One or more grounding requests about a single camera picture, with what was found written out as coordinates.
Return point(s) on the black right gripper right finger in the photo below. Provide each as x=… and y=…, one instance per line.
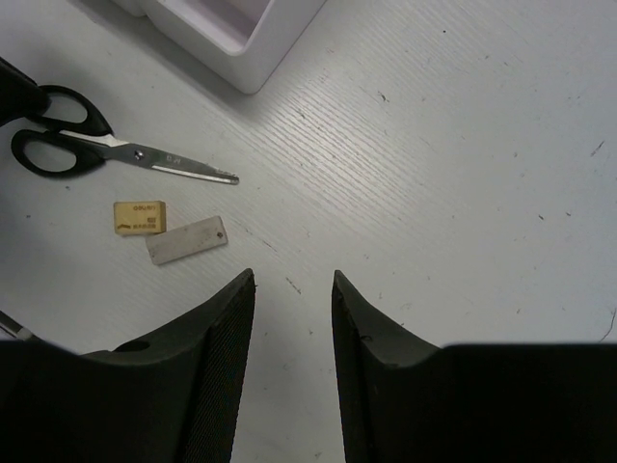
x=403, y=399

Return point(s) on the grey white eraser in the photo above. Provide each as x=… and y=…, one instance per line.
x=186, y=241

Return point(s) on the black handled scissors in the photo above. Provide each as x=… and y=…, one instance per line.
x=92, y=142

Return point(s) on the white right storage container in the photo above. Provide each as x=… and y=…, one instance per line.
x=239, y=43

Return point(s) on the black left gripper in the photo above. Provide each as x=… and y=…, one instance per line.
x=20, y=95

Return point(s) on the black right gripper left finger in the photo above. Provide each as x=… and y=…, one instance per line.
x=171, y=395

